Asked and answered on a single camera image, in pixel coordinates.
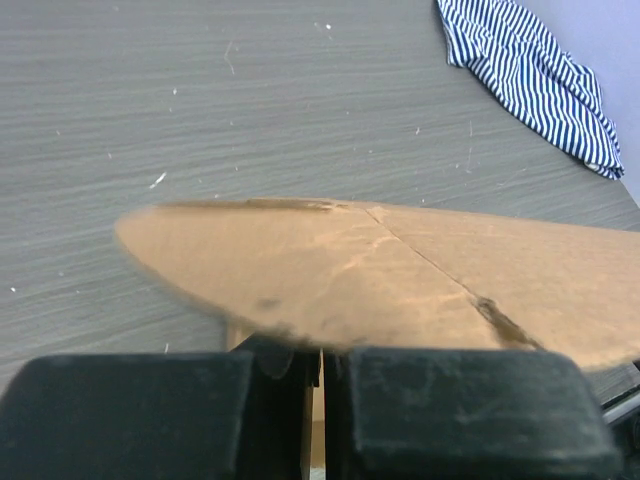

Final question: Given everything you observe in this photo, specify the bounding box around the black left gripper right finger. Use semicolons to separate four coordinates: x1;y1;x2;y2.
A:
323;347;623;479

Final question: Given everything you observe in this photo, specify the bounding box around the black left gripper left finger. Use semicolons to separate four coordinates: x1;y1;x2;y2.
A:
1;336;320;479

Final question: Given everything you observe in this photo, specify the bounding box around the brown cardboard box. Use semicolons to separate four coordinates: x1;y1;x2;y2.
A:
113;197;640;466

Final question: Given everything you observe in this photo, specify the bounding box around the blue white striped cloth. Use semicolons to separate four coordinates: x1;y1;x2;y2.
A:
437;1;625;180

